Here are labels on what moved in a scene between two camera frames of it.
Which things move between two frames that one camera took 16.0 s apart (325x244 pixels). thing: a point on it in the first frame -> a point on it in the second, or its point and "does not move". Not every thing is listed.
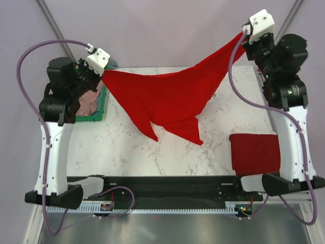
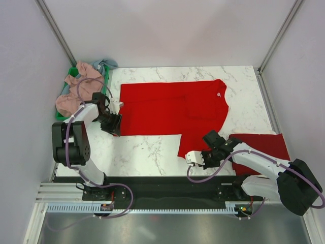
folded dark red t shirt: [255, 154] does not move
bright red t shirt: [174, 100] -> [191, 109]
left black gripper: [97, 78] -> [115, 128]
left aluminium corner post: [54, 28] does not move
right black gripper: [250, 48] -> [207, 165]
